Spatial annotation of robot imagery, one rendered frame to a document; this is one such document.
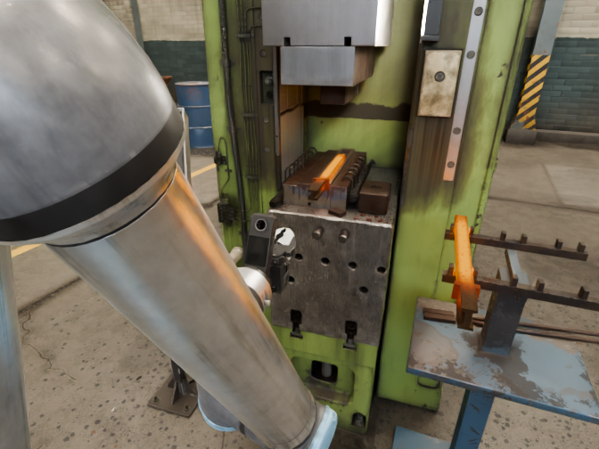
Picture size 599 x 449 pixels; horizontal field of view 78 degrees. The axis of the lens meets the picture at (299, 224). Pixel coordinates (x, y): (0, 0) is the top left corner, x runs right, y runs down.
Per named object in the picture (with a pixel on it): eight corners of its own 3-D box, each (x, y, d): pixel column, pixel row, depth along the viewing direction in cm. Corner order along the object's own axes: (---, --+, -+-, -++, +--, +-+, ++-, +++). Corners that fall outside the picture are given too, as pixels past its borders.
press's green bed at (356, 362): (366, 438, 144) (377, 346, 123) (275, 413, 153) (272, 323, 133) (381, 340, 191) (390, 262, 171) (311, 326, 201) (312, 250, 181)
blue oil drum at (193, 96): (206, 150, 539) (199, 85, 501) (174, 146, 561) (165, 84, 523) (229, 142, 588) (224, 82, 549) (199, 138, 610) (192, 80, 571)
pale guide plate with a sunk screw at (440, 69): (450, 117, 104) (462, 50, 97) (417, 116, 107) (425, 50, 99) (450, 116, 106) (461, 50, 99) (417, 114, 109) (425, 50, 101)
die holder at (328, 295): (378, 347, 123) (393, 225, 104) (270, 324, 133) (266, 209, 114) (391, 262, 171) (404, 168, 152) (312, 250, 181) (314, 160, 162)
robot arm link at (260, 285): (211, 275, 62) (266, 285, 59) (225, 261, 66) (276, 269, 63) (217, 318, 65) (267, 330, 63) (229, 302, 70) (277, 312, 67)
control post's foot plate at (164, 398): (190, 420, 151) (187, 404, 147) (143, 406, 156) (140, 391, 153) (216, 379, 169) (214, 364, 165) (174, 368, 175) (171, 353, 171)
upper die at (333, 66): (352, 86, 97) (355, 46, 93) (281, 85, 103) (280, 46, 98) (373, 75, 133) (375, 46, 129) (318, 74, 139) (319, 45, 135)
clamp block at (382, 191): (386, 216, 109) (389, 195, 107) (357, 212, 112) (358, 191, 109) (389, 201, 120) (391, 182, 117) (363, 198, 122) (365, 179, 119)
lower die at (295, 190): (345, 211, 113) (347, 184, 109) (283, 203, 118) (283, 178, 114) (365, 171, 149) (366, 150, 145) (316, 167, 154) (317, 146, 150)
